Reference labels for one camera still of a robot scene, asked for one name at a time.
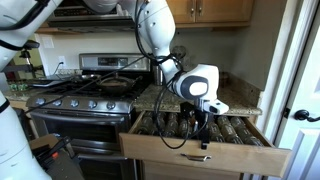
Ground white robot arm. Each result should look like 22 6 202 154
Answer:
0 0 229 115

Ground black door handle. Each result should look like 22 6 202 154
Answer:
294 110 320 122

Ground black camera on tripod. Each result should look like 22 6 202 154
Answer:
4 40 40 72

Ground wall power outlet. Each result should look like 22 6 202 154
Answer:
58 56 66 67

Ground frying pan with glass lid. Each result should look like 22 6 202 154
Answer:
97 76 143 94

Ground wooden upper cabinets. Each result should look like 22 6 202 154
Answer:
37 0 254 34

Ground wire whisk utensil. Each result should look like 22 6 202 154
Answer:
171 46 187 65

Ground stainless steel gas stove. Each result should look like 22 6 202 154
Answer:
26 53 152 180

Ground steel drawer handle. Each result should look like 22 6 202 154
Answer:
180 153 212 162

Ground black box with orange button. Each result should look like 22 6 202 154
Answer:
29 134 85 180

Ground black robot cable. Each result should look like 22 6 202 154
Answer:
24 0 211 150

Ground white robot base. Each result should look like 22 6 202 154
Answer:
0 92 52 180

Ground range hood microwave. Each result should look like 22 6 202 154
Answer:
47 0 134 28

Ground white door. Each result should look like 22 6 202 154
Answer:
273 13 320 180

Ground perforated steel utensil holder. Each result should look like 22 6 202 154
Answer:
153 66 164 86

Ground wooden spice drawer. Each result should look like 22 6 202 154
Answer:
119 112 291 177

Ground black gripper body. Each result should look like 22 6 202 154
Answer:
180 102 210 150

